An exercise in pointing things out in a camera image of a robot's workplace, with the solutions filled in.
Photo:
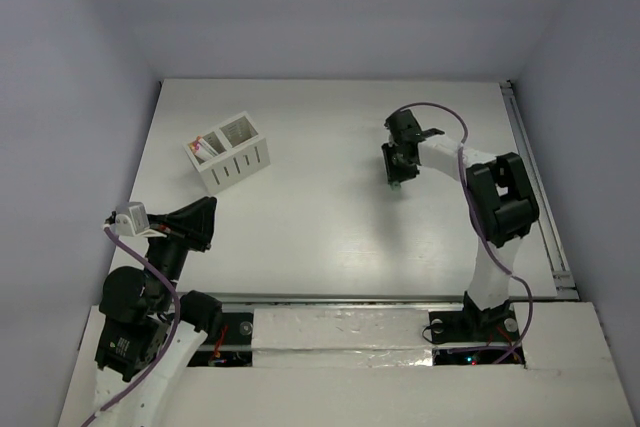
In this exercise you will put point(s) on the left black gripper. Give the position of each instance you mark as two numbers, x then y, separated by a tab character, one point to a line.
183	232

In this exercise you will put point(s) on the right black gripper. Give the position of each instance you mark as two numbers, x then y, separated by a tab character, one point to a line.
394	174

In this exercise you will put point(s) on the white pen coral cap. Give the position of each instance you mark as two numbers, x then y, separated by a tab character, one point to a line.
207	152

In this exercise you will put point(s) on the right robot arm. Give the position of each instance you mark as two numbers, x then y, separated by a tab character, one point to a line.
502	209

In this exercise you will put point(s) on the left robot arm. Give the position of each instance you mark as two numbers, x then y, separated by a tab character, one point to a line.
150	331

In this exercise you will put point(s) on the white slotted pen holder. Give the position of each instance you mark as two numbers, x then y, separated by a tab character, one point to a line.
242	152

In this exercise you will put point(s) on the white foam block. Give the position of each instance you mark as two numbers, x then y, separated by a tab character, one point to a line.
345	337

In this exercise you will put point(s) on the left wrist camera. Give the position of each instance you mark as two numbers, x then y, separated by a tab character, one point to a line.
130	219

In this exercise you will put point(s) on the aluminium rail front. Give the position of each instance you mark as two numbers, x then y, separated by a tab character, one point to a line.
317	299

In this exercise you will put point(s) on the aluminium rail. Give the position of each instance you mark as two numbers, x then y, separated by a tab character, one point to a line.
317	299
566	288

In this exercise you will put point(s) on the aluminium rail right side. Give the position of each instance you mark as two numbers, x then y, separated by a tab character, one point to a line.
566	288

